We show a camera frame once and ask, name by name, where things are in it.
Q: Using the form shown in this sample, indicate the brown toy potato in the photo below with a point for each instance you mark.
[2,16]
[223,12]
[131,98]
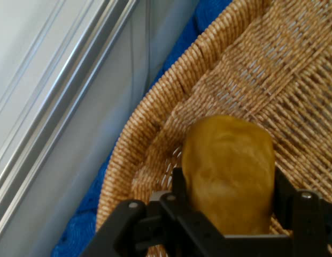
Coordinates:
[230,174]

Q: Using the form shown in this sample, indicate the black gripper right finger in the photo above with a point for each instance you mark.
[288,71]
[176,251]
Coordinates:
[310,222]

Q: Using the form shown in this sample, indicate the oval wicker basket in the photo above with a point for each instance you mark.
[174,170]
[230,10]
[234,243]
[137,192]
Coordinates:
[262,67]

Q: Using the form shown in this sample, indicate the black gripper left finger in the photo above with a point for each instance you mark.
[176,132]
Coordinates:
[155,230]

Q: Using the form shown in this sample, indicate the aluminium window frame rail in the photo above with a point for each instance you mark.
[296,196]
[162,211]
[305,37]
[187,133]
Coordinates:
[61,88]

